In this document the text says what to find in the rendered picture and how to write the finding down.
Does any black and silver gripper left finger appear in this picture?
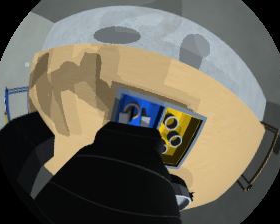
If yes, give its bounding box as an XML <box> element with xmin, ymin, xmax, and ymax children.
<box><xmin>118</xmin><ymin>106</ymin><xmax>135</xmax><ymax>124</ymax></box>

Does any dark grey two-compartment bin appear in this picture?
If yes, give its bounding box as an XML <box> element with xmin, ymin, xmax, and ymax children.
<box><xmin>110</xmin><ymin>87</ymin><xmax>208</xmax><ymax>170</ymax></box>

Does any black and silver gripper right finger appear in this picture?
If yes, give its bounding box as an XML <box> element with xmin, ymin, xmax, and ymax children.
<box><xmin>140</xmin><ymin>108</ymin><xmax>150</xmax><ymax>128</ymax></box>

